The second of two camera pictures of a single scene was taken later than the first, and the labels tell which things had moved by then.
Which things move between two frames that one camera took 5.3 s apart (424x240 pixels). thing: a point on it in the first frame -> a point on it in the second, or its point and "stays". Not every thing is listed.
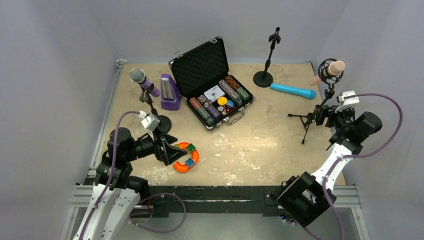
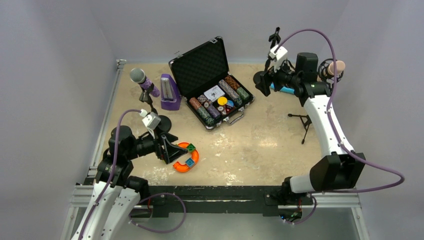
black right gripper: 328,114 -> 267,78
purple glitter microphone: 138,76 stays
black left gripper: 159,148 stays
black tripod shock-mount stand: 323,70 stays
